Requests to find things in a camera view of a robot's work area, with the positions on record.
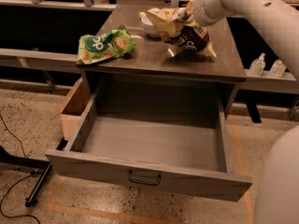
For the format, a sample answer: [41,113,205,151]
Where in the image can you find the green chip bag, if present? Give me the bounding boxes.
[78,25,135,65]

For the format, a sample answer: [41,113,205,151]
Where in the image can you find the clear sanitizer bottle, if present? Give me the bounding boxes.
[249,53,265,77]
[270,60,286,77]

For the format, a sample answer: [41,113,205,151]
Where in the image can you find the left clear sanitizer bottle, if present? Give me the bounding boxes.
[249,53,265,77]

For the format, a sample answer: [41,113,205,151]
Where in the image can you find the grey side shelf rail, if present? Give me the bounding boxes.
[0,49,79,74]

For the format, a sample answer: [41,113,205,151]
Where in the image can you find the brown and yellow chip bag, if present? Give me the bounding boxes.
[146,7,216,57]

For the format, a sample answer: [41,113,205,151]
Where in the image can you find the white ceramic bowl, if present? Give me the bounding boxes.
[141,16,160,37]

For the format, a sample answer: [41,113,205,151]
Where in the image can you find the right clear sanitizer bottle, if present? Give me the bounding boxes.
[270,60,286,77]

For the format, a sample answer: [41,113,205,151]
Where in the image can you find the grey counter cabinet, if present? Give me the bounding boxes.
[78,6,246,110]

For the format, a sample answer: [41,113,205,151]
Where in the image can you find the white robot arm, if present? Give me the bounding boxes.
[190,0,299,224]

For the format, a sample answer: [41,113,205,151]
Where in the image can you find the black stand base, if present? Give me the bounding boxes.
[0,146,52,207]

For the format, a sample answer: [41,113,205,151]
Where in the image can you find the cardboard box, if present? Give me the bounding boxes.
[52,78,89,140]

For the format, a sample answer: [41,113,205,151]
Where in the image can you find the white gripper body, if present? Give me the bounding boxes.
[173,7,194,23]

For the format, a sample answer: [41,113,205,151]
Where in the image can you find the black drawer handle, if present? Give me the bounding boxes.
[127,171,162,186]

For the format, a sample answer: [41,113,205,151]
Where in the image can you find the black floor cable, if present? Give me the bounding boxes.
[0,114,41,224]

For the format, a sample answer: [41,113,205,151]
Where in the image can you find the grey open drawer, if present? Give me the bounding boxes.
[46,76,252,202]

